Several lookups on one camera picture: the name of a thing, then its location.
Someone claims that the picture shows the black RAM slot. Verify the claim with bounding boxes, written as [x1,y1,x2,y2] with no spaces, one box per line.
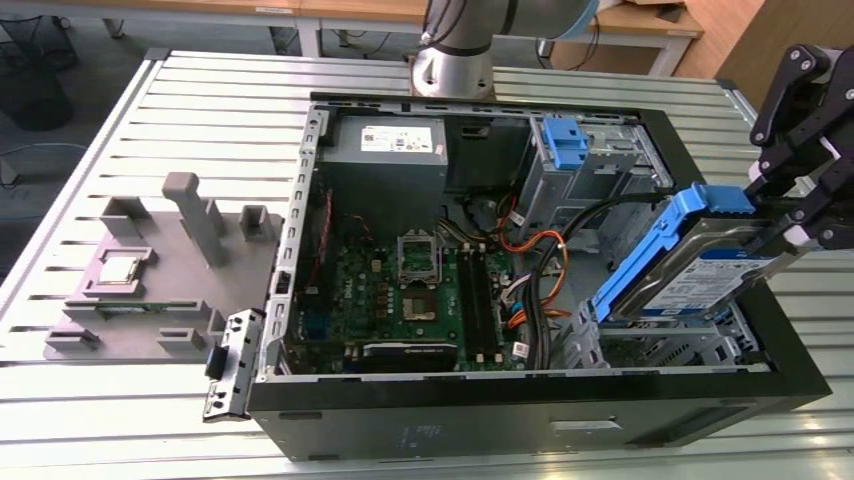
[473,243,502,365]
[457,243,485,365]
[465,243,494,365]

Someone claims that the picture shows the silver CPU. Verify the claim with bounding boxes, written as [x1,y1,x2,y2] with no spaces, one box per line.
[93,257,146,289]

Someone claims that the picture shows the orange red wire bundle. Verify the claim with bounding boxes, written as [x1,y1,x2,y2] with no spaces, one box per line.
[500,194,576,331]

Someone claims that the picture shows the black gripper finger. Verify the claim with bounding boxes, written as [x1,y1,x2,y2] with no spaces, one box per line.
[750,149,854,279]
[744,44,854,201]

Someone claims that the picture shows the red twisted wire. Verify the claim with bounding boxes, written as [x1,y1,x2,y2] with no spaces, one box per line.
[315,188,335,266]

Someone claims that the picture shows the black open PC case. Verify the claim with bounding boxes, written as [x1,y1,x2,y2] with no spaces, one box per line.
[246,92,836,461]

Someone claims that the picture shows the grey hinged slot bracket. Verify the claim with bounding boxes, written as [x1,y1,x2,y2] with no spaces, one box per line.
[202,308,267,424]

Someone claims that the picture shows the metal socket cover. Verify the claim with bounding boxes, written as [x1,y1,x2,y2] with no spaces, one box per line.
[397,229,448,287]

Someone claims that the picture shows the white framed wooden desk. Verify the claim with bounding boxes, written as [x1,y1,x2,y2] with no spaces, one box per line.
[319,0,706,76]
[0,0,322,59]

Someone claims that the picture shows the grey metal drive cage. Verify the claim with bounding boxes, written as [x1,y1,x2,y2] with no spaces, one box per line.
[518,115,673,236]

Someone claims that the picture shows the blue plastic drive latch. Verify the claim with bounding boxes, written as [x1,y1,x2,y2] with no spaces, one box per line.
[544,114,594,171]

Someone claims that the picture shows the green RAM stick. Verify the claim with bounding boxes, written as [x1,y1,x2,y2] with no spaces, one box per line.
[97,305,169,319]

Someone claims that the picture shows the yellow black power wires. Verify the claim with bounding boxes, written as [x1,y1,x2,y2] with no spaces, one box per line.
[437,217,502,246]

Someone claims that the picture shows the wooden cabinet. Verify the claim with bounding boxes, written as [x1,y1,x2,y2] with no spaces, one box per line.
[717,0,854,144]

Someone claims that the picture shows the grey power supply unit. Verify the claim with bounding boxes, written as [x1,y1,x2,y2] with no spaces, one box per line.
[318,115,450,221]

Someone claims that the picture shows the CPU socket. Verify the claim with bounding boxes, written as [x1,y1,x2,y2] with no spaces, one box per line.
[399,287,442,324]

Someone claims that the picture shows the black graphics card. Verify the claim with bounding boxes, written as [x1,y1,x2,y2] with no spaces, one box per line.
[359,341,462,371]

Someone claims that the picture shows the black cable bundle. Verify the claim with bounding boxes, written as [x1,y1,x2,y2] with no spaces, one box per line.
[524,192,673,372]

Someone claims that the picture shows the grey parts rack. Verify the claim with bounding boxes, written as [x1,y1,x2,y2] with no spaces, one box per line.
[41,171,289,364]

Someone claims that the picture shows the green motherboard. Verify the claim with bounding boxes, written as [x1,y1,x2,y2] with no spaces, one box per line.
[293,219,536,374]

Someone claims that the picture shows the hard disk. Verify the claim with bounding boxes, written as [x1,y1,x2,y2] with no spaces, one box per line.
[590,182,793,324]

